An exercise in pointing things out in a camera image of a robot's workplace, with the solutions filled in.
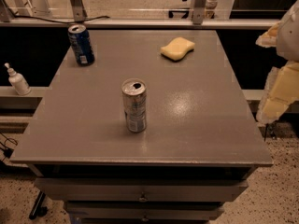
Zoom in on metal frame post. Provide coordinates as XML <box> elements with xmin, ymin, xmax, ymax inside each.
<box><xmin>191</xmin><ymin>0</ymin><xmax>206</xmax><ymax>25</ymax></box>
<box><xmin>70</xmin><ymin>0</ymin><xmax>87</xmax><ymax>22</ymax></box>

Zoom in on lower grey drawer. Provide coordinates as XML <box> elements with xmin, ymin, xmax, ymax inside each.
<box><xmin>64</xmin><ymin>202</ymin><xmax>223</xmax><ymax>221</ymax></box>

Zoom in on black cable on ledge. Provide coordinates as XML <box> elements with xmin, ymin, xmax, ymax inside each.
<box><xmin>6</xmin><ymin>7</ymin><xmax>111</xmax><ymax>25</ymax></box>

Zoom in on blue soda can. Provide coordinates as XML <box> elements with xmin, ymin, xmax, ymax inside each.
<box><xmin>68</xmin><ymin>24</ymin><xmax>95</xmax><ymax>66</ymax></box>

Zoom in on yellow sponge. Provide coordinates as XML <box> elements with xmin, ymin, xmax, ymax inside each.
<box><xmin>160</xmin><ymin>37</ymin><xmax>195</xmax><ymax>62</ymax></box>

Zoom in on black floor cables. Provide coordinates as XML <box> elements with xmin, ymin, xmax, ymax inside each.
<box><xmin>0</xmin><ymin>132</ymin><xmax>19</xmax><ymax>163</ymax></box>

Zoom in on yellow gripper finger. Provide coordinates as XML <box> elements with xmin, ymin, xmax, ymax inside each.
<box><xmin>256</xmin><ymin>61</ymin><xmax>299</xmax><ymax>124</ymax></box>
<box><xmin>255</xmin><ymin>23</ymin><xmax>279</xmax><ymax>48</ymax></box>

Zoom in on right metal frame post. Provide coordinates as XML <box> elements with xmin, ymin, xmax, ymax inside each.
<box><xmin>191</xmin><ymin>0</ymin><xmax>206</xmax><ymax>25</ymax></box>

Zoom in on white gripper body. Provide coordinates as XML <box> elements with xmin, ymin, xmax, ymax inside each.
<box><xmin>277</xmin><ymin>0</ymin><xmax>299</xmax><ymax>62</ymax></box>

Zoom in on silver redbull can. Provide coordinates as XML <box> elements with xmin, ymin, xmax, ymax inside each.
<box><xmin>121</xmin><ymin>78</ymin><xmax>147</xmax><ymax>133</ymax></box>

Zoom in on left metal frame post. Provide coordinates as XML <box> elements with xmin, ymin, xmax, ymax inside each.
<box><xmin>70</xmin><ymin>0</ymin><xmax>87</xmax><ymax>22</ymax></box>

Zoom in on upper grey drawer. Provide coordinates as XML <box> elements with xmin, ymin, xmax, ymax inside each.
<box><xmin>35</xmin><ymin>178</ymin><xmax>248</xmax><ymax>203</ymax></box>

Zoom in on grey drawer cabinet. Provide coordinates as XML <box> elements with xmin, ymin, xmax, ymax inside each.
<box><xmin>12</xmin><ymin>30</ymin><xmax>272</xmax><ymax>224</ymax></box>

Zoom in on grey drawer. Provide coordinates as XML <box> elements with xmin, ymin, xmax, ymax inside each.
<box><xmin>64</xmin><ymin>202</ymin><xmax>223</xmax><ymax>221</ymax></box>
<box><xmin>35</xmin><ymin>178</ymin><xmax>248</xmax><ymax>203</ymax></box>

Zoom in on white pump bottle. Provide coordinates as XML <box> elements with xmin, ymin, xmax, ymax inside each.
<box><xmin>5</xmin><ymin>63</ymin><xmax>31</xmax><ymax>95</ymax></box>

